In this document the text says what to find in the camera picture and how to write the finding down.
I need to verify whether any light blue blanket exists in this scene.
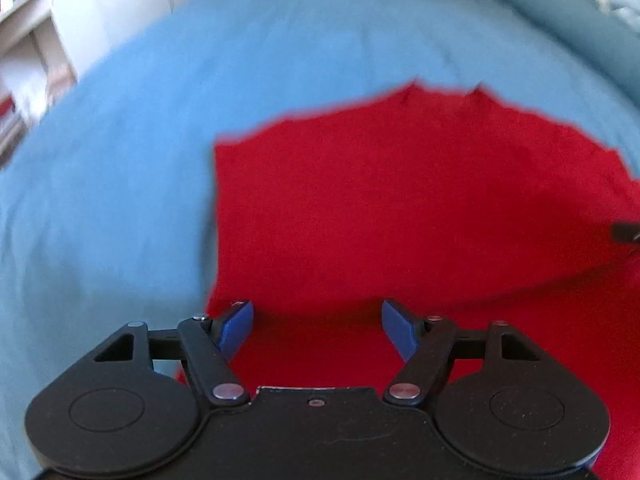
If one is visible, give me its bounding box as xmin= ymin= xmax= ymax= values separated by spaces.
xmin=595 ymin=0 xmax=640 ymax=36

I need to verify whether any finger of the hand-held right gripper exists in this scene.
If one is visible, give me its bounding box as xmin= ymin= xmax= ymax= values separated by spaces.
xmin=613 ymin=220 xmax=640 ymax=245

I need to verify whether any white shelf unit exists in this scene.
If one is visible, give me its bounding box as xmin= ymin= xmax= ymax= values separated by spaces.
xmin=0 ymin=0 xmax=91 ymax=166

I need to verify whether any teal blue pillow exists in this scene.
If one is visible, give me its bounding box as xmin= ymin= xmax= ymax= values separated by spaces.
xmin=440 ymin=0 xmax=640 ymax=106

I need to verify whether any blue bed sheet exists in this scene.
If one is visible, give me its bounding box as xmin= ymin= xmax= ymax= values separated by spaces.
xmin=0 ymin=0 xmax=640 ymax=480

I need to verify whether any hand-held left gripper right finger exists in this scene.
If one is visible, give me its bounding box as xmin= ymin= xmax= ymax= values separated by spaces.
xmin=381 ymin=298 xmax=542 ymax=407

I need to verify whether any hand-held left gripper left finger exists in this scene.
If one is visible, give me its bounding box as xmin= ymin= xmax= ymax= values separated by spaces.
xmin=93 ymin=300 xmax=255 ymax=407

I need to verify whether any red cloth garment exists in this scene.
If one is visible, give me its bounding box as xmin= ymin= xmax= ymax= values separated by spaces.
xmin=175 ymin=79 xmax=640 ymax=480

